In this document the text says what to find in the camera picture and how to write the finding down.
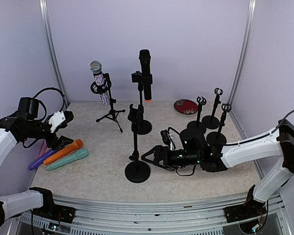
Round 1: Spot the black tripod microphone stand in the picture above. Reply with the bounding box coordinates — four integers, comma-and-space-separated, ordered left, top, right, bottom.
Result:
96, 73, 125, 133

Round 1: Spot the black microphone orange end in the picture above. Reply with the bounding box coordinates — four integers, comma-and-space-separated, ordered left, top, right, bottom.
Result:
139, 49, 152, 102

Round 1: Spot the rhinestone silver-head microphone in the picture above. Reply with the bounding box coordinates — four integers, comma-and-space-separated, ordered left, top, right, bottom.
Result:
90, 60, 110, 106

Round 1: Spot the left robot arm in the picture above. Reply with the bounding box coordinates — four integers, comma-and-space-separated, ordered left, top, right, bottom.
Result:
0, 97, 74, 227

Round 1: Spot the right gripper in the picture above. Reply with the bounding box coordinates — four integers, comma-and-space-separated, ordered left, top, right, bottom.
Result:
141, 145, 201, 171

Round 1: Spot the aluminium corner post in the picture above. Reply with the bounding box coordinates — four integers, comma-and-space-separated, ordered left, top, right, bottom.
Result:
228, 0, 257, 105
39, 0, 70, 108

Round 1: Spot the right aluminium corner post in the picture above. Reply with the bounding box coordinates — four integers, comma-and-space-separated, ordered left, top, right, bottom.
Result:
228, 0, 257, 105

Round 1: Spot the black tall round-base stand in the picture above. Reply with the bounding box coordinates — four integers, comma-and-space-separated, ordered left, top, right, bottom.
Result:
131, 71, 152, 135

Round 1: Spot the left aluminium corner post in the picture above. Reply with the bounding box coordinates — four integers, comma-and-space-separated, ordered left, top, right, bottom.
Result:
39, 0, 70, 108

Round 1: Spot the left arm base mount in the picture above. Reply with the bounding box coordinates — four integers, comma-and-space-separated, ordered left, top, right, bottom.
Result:
33, 195, 76, 224

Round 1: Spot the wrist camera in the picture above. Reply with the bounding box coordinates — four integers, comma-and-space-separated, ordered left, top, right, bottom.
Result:
47, 111, 66, 133
160, 130, 176, 150

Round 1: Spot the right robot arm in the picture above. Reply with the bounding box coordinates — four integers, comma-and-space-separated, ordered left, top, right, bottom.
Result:
141, 119, 294, 217

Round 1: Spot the teal head microphone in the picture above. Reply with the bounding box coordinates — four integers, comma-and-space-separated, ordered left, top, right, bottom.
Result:
45, 148, 89, 171

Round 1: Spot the black short stand orange mic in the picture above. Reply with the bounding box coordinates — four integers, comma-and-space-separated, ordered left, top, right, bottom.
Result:
206, 104, 232, 145

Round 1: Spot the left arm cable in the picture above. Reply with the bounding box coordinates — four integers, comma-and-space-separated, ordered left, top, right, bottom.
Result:
34, 87, 66, 118

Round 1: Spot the purple microphone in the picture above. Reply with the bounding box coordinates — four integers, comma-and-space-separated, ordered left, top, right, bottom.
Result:
28, 149, 57, 171

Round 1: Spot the red floral plate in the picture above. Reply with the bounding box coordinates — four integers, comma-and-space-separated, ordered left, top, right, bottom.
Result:
173, 99, 198, 115

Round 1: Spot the pink microphone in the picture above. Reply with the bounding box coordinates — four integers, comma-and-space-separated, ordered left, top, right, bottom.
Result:
39, 142, 47, 157

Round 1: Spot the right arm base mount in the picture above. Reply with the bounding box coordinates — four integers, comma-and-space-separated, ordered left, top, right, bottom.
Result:
224, 200, 267, 223

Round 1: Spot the black short stand purple mic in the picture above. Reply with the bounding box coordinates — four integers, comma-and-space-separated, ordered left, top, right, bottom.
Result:
187, 96, 207, 134

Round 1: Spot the aluminium front rail frame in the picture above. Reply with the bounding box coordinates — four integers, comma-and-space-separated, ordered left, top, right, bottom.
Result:
7, 190, 292, 235

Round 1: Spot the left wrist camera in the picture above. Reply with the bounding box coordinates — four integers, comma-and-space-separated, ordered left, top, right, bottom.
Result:
47, 111, 66, 133

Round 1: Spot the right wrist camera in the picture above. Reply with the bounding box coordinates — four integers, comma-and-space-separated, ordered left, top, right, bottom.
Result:
160, 130, 176, 150

